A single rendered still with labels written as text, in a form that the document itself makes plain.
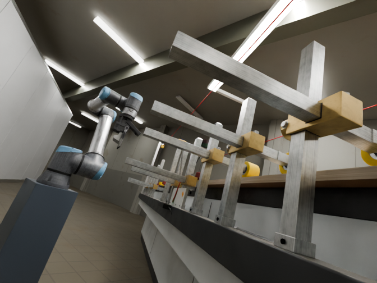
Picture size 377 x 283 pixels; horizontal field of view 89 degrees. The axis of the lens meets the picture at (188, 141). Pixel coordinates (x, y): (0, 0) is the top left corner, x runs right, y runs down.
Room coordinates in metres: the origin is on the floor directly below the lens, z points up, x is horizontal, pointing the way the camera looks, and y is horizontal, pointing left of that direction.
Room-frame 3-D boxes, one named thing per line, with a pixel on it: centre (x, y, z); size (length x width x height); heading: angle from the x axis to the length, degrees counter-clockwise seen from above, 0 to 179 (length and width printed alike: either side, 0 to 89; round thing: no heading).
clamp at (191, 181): (1.06, -0.06, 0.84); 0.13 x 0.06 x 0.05; 13
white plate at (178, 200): (1.11, -0.03, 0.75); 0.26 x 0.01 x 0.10; 13
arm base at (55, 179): (1.38, 0.78, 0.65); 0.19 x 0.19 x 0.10
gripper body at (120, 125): (1.17, 0.43, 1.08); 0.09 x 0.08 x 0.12; 108
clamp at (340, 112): (0.33, -0.23, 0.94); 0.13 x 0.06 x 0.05; 13
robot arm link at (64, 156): (1.38, 0.77, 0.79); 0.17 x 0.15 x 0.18; 125
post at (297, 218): (0.35, -0.23, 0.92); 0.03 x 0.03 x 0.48; 13
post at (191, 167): (1.08, -0.06, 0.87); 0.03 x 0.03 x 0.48; 13
